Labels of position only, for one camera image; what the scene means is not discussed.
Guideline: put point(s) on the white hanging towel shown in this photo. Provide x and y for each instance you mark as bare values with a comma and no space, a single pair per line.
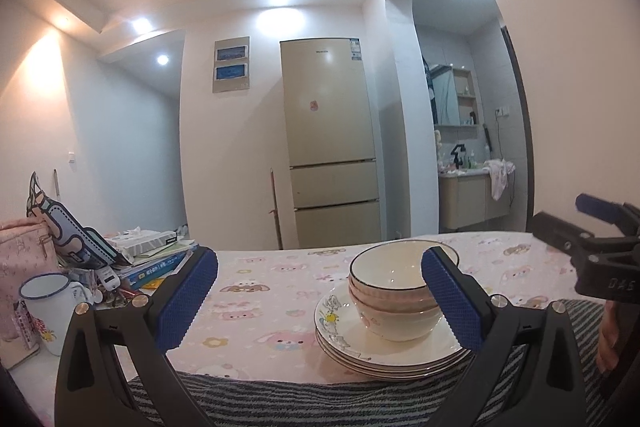
500,179

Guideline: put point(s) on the black faucet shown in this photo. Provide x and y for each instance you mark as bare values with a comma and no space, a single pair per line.
457,156

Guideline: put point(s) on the pink bag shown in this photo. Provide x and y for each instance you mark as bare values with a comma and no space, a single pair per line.
25,267

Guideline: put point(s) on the small white gadget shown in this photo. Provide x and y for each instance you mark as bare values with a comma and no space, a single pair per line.
107,278

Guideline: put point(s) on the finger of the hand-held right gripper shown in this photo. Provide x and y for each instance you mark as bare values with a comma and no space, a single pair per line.
600,206
560,232

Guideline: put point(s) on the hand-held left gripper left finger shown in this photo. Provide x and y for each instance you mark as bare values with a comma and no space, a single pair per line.
187,299

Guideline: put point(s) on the bathroom mirror cabinet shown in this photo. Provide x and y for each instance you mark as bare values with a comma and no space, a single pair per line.
452,97

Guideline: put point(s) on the grey striped cloth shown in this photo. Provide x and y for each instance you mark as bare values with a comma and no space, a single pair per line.
300,402

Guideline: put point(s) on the beige loofah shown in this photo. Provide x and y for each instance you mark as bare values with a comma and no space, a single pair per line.
438,142

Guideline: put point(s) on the white plate cat cartoon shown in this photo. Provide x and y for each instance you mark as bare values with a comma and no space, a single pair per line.
395,372

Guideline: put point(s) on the ceiling spotlight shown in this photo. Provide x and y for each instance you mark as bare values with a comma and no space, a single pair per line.
141,25
162,59

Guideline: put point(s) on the beige refrigerator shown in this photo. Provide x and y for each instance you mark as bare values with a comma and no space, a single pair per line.
330,142

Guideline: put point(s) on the plain lettered white plate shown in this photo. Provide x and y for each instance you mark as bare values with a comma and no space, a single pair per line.
395,365

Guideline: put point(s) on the pink fridge sticker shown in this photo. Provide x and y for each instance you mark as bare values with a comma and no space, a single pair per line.
313,106

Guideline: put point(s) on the stack of papers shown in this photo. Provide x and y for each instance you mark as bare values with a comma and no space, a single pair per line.
165,252

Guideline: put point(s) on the cartoon paper cutout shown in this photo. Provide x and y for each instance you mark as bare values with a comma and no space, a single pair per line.
65,227

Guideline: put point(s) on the white wall outlet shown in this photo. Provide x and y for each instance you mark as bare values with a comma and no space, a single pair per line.
501,111

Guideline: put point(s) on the beige vanity cabinet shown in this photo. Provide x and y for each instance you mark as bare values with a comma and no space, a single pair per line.
467,202

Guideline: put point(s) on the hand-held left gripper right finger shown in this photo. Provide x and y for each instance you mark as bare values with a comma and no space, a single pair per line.
450,299

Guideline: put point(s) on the dark hanging cloth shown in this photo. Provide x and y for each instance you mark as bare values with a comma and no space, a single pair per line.
426,72

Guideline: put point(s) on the stack of white plates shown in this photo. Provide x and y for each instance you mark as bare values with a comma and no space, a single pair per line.
340,332

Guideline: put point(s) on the white bowl dark rim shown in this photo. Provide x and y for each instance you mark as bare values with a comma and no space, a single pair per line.
385,267

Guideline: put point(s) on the black hand shower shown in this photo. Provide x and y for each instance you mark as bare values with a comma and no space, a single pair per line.
486,138

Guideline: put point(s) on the row of toiletry bottles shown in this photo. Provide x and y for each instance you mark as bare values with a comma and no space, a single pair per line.
472,159

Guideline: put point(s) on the person's right hand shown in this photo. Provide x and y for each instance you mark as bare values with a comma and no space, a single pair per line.
609,337

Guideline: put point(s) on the pink patterned bowl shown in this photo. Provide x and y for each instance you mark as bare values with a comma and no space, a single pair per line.
395,324
380,302

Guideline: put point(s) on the white enamel mug blue rim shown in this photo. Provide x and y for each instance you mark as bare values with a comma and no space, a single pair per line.
55,312

